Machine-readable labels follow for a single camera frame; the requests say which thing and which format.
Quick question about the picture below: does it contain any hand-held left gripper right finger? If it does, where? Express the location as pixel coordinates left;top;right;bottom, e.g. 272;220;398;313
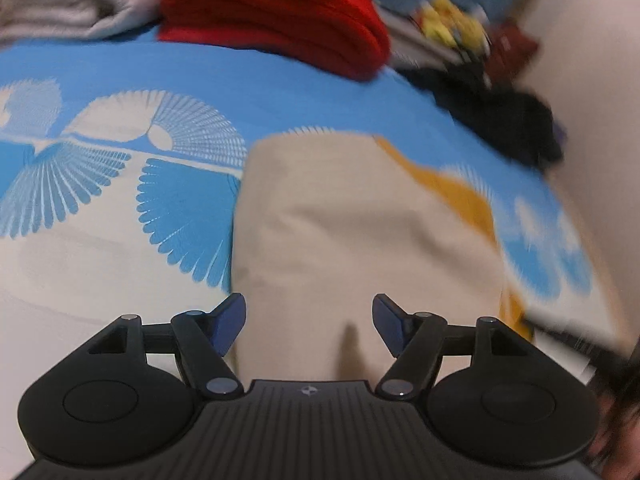
372;295;536;401

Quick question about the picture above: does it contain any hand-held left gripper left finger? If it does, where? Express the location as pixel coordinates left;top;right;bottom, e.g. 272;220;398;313
87;293;247;401

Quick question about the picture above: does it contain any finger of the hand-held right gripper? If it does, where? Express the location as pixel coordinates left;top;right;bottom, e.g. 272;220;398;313
525;316;626;361

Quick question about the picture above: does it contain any beige and mustard jacket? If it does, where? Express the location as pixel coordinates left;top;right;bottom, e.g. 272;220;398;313
231;130;536;386

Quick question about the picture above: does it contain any black clothes pile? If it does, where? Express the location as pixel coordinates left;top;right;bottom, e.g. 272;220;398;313
400;62;567;168

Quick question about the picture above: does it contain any blue white printed bed sheet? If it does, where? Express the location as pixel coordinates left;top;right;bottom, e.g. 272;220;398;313
0;27;621;466

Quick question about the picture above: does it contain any maroon pillow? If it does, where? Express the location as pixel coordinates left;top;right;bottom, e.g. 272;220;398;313
482;20;544;81

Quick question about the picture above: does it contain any yellow duck plush toy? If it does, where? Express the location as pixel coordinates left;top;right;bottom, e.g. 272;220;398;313
450;14;490;57
419;0;467;42

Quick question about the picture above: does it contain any red folded blanket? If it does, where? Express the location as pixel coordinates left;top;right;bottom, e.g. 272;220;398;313
157;0;392;81

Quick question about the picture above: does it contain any white fleece folded blanket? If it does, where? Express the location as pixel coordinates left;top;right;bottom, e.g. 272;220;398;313
0;0;163;46

